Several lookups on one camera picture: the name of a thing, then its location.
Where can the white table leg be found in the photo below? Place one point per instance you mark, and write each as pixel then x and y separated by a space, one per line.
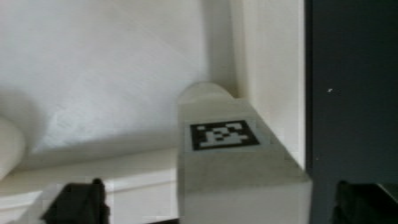
pixel 242 183

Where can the white square tabletop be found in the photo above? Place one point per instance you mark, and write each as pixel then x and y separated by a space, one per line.
pixel 100 58

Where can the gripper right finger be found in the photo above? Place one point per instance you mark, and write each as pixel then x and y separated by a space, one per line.
pixel 366 203

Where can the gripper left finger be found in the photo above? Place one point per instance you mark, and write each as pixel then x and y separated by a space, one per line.
pixel 78 206

